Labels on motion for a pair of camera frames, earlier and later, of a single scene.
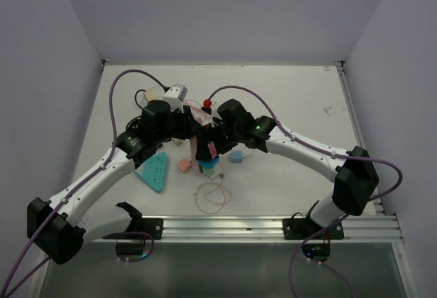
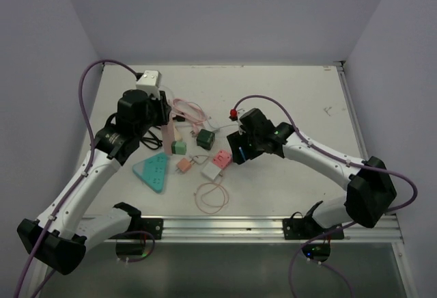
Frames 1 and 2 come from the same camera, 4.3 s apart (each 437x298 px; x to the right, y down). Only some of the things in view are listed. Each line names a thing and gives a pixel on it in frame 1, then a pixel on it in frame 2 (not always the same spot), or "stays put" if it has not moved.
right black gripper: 207,133 -> 236,140
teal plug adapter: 209,163 -> 242,153
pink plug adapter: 212,149 -> 222,159
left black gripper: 188,123 -> 162,106
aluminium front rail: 190,229 stays put
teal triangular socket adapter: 153,171 stays put
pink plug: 184,164 stays put
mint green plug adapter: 209,171 -> 179,147
